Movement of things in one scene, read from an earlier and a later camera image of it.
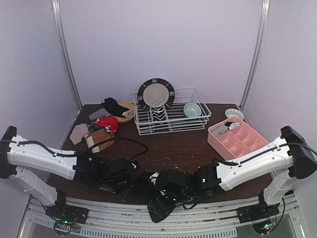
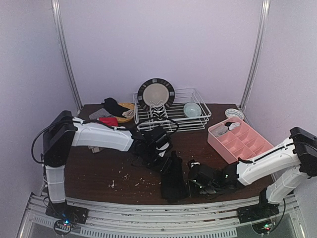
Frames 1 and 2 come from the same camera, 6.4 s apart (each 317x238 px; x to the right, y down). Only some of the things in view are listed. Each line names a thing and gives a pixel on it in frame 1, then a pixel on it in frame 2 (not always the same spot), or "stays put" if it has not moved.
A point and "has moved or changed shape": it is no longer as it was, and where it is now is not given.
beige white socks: [129, 114] stays put
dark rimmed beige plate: [155, 89] stays put
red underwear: [112, 122] stays put
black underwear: [144, 190] has moved or changed shape
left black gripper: [138, 182] → [163, 165]
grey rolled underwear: [219, 130] stays put
